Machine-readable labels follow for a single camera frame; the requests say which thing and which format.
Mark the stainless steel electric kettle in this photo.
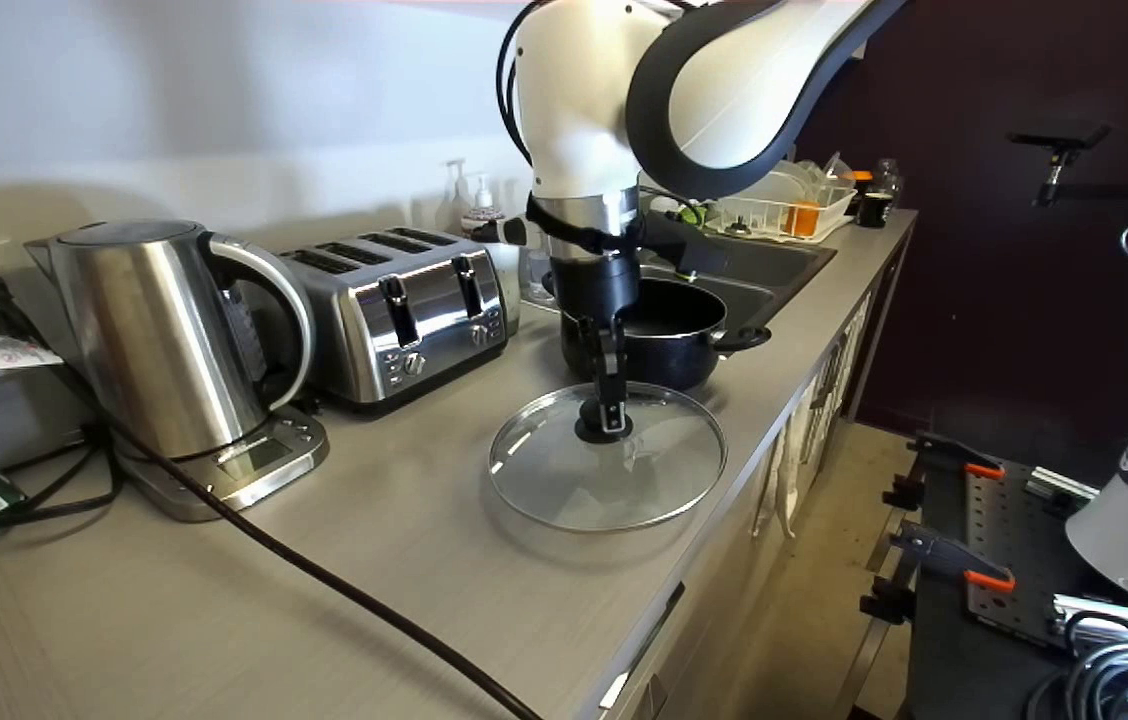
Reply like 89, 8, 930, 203
23, 216, 320, 466

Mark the stainless steel four-slot toaster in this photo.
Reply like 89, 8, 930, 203
274, 220, 518, 412

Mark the orange cup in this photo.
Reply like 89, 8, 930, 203
783, 197, 826, 243

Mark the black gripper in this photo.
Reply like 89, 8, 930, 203
546, 243, 651, 416

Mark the black cooking pot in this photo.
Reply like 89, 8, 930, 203
555, 276, 776, 396

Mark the black kettle power cord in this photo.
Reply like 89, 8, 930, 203
0, 269, 548, 720

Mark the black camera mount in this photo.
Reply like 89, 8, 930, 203
1009, 119, 1113, 213

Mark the small black stand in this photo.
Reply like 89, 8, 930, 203
852, 179, 896, 232

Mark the black perforated cart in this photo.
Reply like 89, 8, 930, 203
903, 446, 1128, 720

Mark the glass pot lid black knob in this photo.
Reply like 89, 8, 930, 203
483, 377, 727, 540

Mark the orange black clamp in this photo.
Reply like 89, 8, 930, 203
881, 429, 1012, 517
858, 524, 1025, 629

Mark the clear glass bottle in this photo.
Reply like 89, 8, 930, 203
437, 154, 480, 232

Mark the steel kettle base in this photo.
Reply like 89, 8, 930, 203
120, 403, 332, 524

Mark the white dish rack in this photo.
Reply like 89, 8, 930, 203
703, 155, 859, 249

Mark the dark kitchen sink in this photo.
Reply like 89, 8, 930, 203
636, 230, 843, 342

